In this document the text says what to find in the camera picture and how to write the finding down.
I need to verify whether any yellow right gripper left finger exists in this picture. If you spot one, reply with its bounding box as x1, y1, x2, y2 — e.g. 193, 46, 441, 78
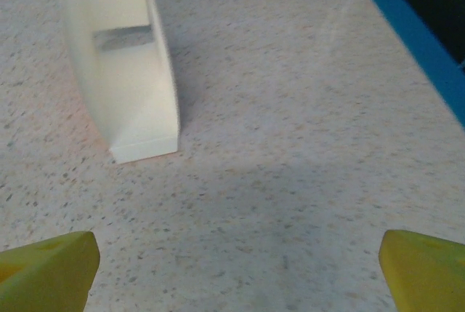
0, 230, 101, 312

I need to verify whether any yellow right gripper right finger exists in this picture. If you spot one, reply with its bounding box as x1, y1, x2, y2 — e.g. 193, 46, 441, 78
377, 229, 465, 312

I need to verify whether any orange white filter package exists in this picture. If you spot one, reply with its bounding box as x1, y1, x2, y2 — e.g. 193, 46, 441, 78
54, 0, 182, 165

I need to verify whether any blue table edge trim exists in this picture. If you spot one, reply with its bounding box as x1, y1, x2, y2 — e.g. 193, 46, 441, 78
344, 0, 465, 127

